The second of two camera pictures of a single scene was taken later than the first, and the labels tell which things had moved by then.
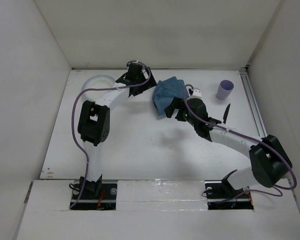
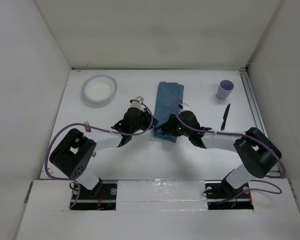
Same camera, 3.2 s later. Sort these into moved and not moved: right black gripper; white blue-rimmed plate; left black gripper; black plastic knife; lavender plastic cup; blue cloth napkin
Moved: left black gripper; right black gripper; blue cloth napkin
Not moved: white blue-rimmed plate; lavender plastic cup; black plastic knife
